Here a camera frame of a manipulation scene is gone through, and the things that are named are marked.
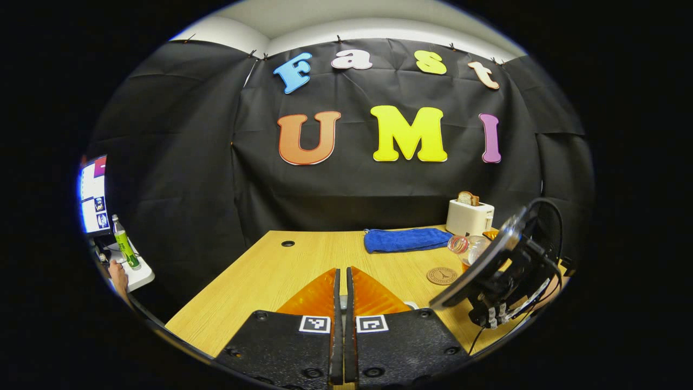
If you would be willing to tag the small white side table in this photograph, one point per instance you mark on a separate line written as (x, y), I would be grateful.
(139, 276)

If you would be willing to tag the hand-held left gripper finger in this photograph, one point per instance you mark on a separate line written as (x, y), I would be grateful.
(337, 336)
(350, 336)

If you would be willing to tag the black backdrop cloth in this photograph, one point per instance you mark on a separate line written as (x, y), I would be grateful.
(189, 162)

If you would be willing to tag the white ceramic teacup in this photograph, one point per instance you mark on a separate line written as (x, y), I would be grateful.
(412, 305)

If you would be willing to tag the bread slice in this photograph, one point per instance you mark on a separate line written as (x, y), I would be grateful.
(468, 199)

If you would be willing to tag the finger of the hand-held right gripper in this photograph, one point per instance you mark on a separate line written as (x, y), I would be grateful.
(491, 234)

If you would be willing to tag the blue folded towel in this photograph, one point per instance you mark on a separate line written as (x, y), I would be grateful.
(406, 240)

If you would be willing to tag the round brown coaster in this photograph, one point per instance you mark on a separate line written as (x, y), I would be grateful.
(442, 275)

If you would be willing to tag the green drink bottle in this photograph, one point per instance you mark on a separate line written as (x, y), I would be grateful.
(126, 246)

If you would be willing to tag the clear plastic water bottle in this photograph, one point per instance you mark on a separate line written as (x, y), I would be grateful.
(472, 248)

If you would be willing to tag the computer monitor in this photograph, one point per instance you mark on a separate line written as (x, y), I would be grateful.
(95, 195)

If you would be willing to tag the white toaster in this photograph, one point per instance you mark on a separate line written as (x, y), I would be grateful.
(468, 219)

